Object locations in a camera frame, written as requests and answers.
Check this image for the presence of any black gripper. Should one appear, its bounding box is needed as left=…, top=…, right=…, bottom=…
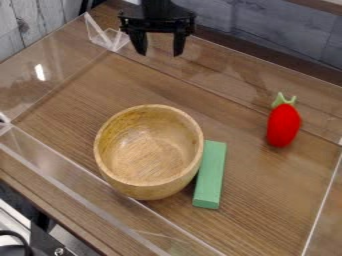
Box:
left=117, top=5, right=196, bottom=56

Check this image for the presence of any red plush fruit green stem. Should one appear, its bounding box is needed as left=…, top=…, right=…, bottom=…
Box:
left=265, top=92, right=301, bottom=147

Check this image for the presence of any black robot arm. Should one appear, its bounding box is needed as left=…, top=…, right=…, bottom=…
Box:
left=117, top=0, right=196, bottom=56

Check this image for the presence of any wooden bowl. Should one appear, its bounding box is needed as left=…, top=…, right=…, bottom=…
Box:
left=93, top=104, right=204, bottom=200

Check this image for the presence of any green rectangular block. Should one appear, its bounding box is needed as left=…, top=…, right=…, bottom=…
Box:
left=192, top=140, right=227, bottom=209

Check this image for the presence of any clear acrylic corner bracket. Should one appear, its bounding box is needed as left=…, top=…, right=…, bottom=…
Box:
left=84, top=12, right=129, bottom=52

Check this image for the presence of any clear acrylic tray wall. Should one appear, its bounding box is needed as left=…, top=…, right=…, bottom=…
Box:
left=0, top=19, right=342, bottom=256

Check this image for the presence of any black metal stand bracket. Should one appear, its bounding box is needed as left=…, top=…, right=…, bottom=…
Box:
left=29, top=222, right=77, bottom=256

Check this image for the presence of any black cable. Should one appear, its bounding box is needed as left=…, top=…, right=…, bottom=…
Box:
left=0, top=229, right=33, bottom=256

